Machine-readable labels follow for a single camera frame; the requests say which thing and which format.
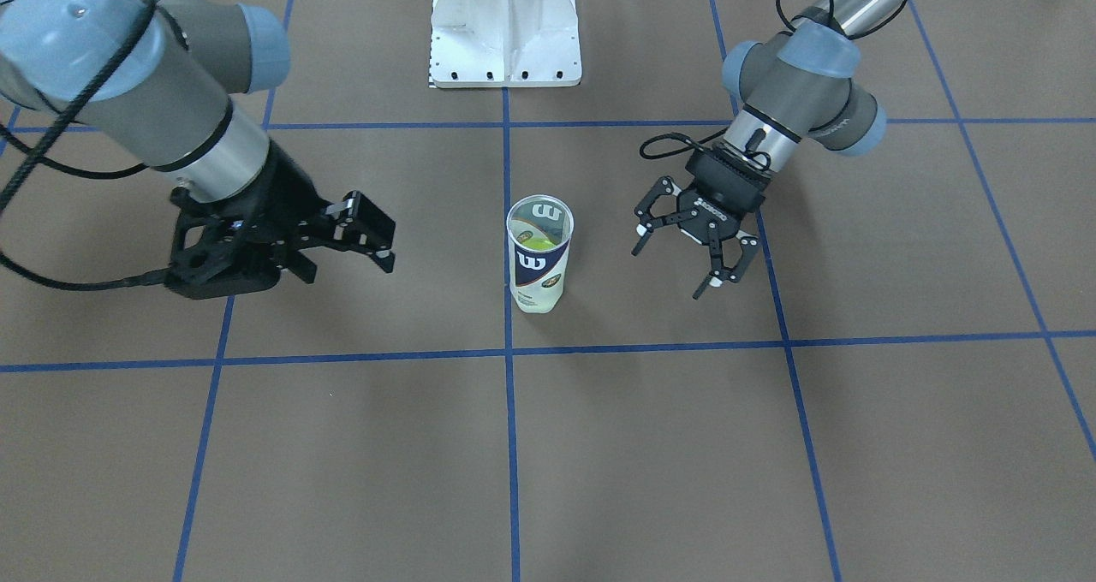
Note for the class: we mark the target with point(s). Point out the left grey silver robot arm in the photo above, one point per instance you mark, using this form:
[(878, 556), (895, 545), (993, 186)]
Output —
[(798, 85)]

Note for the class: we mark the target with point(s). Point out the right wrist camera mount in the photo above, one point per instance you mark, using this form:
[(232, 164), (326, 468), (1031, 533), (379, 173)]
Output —
[(212, 252)]

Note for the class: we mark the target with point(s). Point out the white blue tennis ball can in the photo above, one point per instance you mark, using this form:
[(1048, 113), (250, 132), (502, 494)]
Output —
[(536, 279)]

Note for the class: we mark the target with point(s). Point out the yellow tennis ball Wilson logo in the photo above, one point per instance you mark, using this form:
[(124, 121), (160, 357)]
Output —
[(536, 241)]

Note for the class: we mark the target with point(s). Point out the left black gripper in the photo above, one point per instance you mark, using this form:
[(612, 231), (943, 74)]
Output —
[(717, 211)]

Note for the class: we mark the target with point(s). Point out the white camera mast base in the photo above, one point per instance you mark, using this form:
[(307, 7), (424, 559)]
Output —
[(505, 44)]

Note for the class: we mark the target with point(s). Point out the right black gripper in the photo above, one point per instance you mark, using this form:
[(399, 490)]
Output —
[(285, 187)]

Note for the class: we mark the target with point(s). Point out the right grey silver robot arm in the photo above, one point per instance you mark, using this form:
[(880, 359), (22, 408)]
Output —
[(150, 84)]

